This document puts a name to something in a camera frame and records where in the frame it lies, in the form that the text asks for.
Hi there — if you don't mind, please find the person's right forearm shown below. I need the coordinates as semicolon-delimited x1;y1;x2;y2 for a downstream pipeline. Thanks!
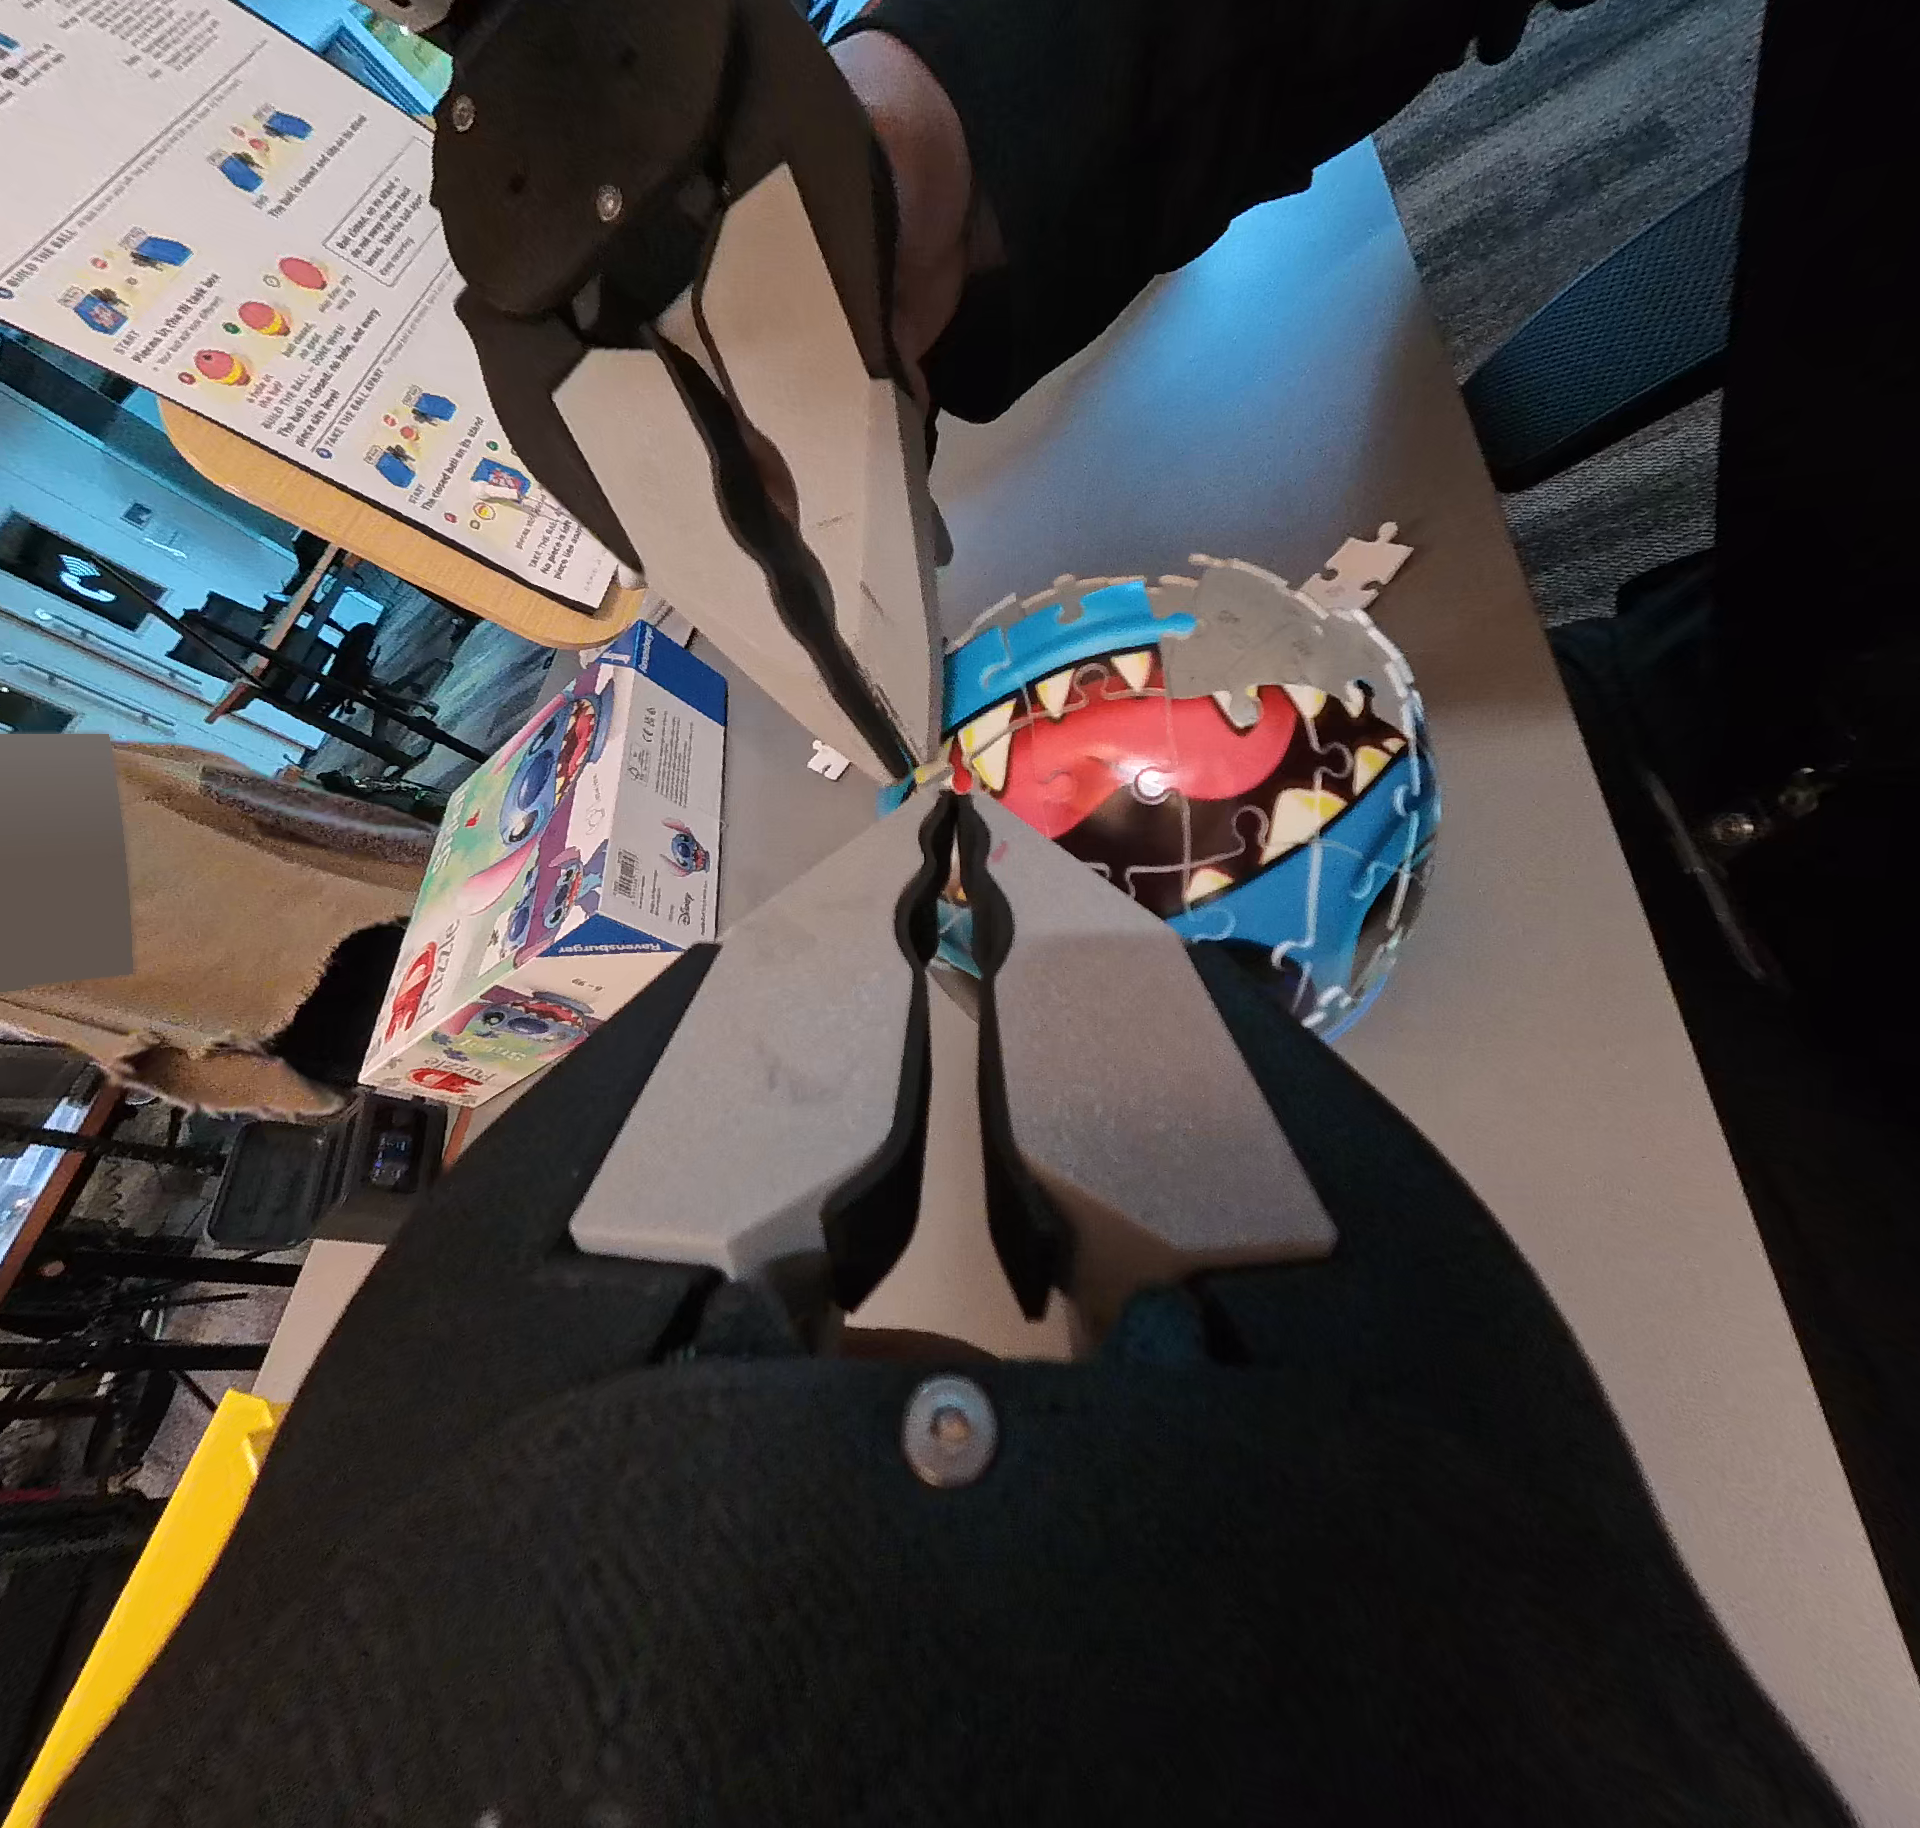
861;0;1778;426

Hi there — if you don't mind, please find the yellow plastic bin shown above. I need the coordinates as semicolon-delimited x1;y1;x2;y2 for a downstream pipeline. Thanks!
0;1392;290;1828

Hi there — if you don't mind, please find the person's right hand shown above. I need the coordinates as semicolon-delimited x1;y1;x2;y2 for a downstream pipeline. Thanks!
829;25;1010;374

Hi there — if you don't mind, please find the brown burlap cloth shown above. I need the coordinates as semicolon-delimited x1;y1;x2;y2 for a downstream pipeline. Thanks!
0;745;452;1126

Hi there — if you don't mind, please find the blue puzzle ball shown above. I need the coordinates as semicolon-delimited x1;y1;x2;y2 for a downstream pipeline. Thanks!
918;554;1441;1042

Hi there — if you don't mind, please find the cardboard puzzle box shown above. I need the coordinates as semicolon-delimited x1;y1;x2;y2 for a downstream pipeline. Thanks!
361;625;733;1107

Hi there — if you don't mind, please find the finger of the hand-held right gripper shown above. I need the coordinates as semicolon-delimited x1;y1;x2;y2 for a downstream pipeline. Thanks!
661;163;950;750
550;334;918;780

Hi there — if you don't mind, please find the black charging case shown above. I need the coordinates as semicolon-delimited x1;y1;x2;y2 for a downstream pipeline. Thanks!
209;1090;452;1248

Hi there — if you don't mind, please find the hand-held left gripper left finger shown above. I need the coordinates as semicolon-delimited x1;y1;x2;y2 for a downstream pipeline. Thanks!
568;791;956;1311

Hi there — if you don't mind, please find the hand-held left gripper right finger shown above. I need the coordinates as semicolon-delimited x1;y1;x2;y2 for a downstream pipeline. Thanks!
945;793;1340;1321

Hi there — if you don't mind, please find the printed instruction sheet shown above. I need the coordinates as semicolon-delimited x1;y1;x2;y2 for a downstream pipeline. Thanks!
0;0;649;614

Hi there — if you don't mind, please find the blue office chair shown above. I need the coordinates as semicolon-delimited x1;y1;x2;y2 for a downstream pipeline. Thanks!
1462;160;1742;497

